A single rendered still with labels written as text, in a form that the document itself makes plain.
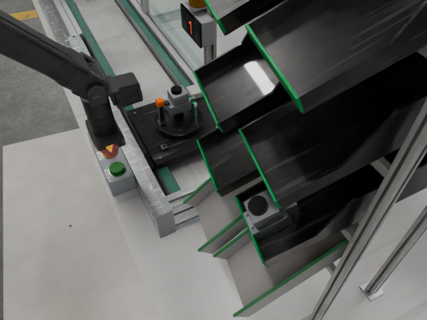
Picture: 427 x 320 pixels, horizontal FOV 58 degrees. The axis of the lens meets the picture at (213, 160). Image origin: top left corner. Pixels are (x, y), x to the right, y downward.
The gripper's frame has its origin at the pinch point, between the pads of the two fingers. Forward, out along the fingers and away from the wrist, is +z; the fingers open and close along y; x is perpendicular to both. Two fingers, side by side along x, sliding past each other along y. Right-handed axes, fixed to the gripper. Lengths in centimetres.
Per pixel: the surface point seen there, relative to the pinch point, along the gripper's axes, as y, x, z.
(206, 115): 7.4, -30.2, 5.4
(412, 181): -53, -32, -30
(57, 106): 157, 9, 102
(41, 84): 187, 14, 102
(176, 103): 6.0, -20.7, -4.0
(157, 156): -1.1, -11.3, 5.4
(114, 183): -3.2, 1.8, 7.1
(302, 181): -48, -16, -34
